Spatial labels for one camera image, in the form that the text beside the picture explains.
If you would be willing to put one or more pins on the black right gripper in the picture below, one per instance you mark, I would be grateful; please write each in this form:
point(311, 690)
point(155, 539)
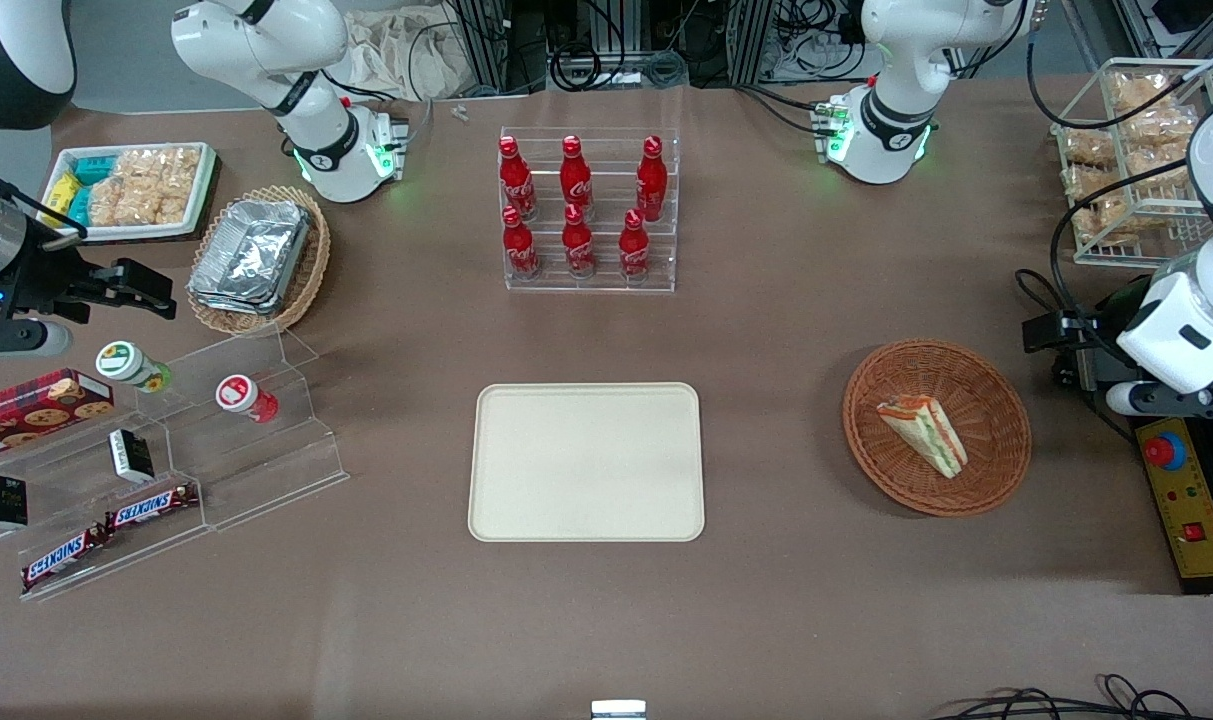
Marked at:
point(44, 279)

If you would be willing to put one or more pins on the green lid yogurt cup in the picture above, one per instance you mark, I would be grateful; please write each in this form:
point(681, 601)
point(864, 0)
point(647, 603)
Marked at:
point(121, 362)

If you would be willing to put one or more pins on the stacked aluminium foil trays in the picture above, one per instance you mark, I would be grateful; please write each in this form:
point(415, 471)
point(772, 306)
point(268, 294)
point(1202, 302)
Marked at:
point(251, 255)

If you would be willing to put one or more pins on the Snickers chocolate bar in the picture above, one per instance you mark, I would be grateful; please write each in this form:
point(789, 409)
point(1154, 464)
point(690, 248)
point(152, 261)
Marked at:
point(151, 507)
point(61, 558)

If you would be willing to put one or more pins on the yellow snack packet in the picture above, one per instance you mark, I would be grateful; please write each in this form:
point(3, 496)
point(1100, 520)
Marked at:
point(62, 193)

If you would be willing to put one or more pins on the light oval wicker basket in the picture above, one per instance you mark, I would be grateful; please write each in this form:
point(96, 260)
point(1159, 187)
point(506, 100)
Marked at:
point(311, 270)

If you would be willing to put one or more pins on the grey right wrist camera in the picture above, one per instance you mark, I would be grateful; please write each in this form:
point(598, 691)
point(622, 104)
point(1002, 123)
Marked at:
point(26, 340)

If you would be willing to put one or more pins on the clear acrylic bottle rack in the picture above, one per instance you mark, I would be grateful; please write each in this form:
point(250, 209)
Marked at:
point(606, 170)

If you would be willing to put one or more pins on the red lid yogurt cup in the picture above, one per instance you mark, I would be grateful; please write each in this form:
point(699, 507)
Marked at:
point(238, 393)

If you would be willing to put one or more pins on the yellow control panel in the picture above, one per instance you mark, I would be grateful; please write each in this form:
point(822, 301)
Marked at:
point(1191, 500)

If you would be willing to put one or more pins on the red cookie box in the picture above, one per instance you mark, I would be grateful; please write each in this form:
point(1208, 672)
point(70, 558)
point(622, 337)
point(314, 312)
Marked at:
point(26, 410)

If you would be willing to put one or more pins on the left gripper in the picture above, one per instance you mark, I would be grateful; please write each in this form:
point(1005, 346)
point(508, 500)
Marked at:
point(1098, 352)

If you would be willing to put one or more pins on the rice cracker snack bag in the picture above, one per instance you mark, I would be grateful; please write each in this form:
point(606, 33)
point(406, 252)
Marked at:
point(1161, 128)
point(1088, 147)
point(1094, 183)
point(1101, 222)
point(1151, 90)
point(151, 185)

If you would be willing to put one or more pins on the clear acrylic stepped shelf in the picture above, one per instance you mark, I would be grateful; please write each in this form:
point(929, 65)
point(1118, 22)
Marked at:
point(266, 470)

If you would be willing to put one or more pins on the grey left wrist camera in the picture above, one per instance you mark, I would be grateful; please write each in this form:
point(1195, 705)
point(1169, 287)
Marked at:
point(1122, 398)

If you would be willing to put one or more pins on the red emergency stop button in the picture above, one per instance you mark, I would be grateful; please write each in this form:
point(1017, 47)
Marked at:
point(1164, 452)

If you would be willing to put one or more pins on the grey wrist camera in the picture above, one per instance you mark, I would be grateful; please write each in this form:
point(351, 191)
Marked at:
point(26, 340)
point(1122, 398)

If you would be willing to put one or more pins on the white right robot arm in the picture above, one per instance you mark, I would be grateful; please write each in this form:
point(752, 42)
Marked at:
point(318, 140)

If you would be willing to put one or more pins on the beige cloth bag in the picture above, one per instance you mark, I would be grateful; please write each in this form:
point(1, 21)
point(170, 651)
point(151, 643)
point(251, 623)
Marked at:
point(406, 55)

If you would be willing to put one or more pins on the brown round wicker basket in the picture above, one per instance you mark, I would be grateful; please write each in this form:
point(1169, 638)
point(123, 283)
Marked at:
point(976, 380)

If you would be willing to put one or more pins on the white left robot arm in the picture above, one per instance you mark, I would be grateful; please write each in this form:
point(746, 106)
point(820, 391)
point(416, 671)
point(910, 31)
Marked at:
point(891, 110)

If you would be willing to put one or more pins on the red cola bottle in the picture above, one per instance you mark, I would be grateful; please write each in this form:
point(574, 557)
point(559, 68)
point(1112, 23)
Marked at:
point(652, 185)
point(634, 250)
point(519, 250)
point(576, 185)
point(516, 185)
point(578, 246)

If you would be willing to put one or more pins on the white rectangular snack tray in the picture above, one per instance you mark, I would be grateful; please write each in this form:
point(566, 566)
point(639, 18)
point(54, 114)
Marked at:
point(201, 205)

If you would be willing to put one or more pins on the teal snack packet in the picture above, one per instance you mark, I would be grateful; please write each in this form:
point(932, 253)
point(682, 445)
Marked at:
point(94, 168)
point(79, 205)

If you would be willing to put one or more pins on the small black chocolate box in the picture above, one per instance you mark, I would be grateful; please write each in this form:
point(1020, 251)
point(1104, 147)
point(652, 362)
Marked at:
point(131, 455)
point(4, 502)

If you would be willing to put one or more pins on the cream plastic tray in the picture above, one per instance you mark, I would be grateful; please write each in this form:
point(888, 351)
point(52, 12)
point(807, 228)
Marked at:
point(586, 462)

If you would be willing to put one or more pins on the grey metal box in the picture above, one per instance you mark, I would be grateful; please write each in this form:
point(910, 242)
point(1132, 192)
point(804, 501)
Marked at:
point(1094, 372)

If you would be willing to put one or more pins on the triangular sandwich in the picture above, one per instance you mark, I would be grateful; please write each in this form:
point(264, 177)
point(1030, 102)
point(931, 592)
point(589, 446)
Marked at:
point(924, 430)

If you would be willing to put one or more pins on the small white box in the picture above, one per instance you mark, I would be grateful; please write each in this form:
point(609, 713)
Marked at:
point(618, 710)

